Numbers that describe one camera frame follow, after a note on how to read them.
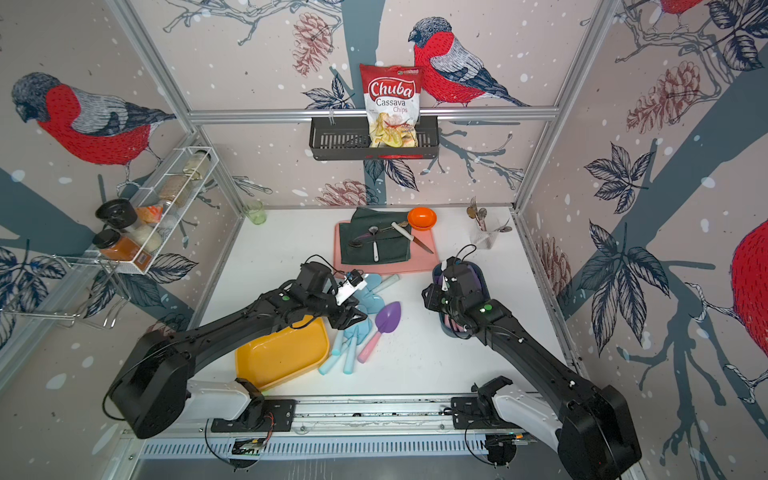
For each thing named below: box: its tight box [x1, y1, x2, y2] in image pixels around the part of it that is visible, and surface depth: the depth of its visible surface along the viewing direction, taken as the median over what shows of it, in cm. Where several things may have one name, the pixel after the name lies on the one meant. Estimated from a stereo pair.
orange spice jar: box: [92, 229, 141, 261], surface depth 62 cm
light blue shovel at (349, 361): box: [343, 325, 359, 375], surface depth 83 cm
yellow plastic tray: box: [236, 315, 331, 391], surface depth 83 cm
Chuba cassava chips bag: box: [359, 64, 422, 148], surface depth 85 cm
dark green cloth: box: [339, 207, 411, 265], surface depth 113 cm
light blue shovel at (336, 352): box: [318, 330, 344, 376], surface depth 81 cm
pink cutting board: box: [334, 221, 440, 278], surface depth 109 cm
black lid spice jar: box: [95, 199, 138, 229], surface depth 63 cm
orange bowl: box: [408, 207, 437, 231], surface depth 113 cm
